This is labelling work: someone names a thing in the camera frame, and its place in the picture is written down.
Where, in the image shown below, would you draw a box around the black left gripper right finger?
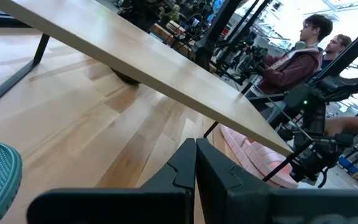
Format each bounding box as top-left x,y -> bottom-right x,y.
196,138 -> 358,224

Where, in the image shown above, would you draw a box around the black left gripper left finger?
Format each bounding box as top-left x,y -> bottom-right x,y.
26,138 -> 197,224

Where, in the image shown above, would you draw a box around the pink rubber slide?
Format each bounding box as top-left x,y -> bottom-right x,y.
221,124 -> 300,190

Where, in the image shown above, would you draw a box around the person's forearm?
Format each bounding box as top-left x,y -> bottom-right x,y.
324,116 -> 358,140

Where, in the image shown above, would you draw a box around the wooden shelf with black legs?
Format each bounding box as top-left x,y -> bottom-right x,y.
0,0 -> 310,183

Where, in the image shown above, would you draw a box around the person with headphones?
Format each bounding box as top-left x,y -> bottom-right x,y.
256,14 -> 334,96

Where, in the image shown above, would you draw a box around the small background plant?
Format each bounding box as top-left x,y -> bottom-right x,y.
158,4 -> 181,23

